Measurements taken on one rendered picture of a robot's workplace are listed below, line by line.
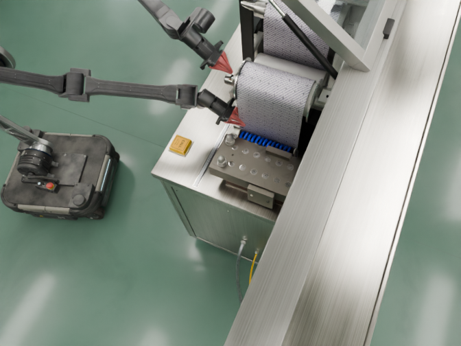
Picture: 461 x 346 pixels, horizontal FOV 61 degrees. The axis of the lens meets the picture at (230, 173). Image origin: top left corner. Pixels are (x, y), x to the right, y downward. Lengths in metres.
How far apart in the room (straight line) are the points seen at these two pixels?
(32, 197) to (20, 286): 0.54
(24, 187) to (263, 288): 2.18
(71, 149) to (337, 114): 2.10
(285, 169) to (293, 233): 0.77
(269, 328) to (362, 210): 0.42
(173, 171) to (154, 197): 1.00
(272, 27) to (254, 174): 0.51
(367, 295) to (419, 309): 1.59
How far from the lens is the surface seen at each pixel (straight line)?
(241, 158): 1.45
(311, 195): 0.71
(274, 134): 1.45
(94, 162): 2.56
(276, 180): 1.42
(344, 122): 0.80
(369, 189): 0.98
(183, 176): 1.60
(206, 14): 1.37
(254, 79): 1.31
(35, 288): 2.69
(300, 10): 0.82
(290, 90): 1.28
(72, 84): 1.46
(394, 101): 1.13
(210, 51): 1.35
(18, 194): 2.68
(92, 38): 3.61
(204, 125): 1.70
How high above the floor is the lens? 2.30
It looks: 63 degrees down
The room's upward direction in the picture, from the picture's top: 9 degrees counter-clockwise
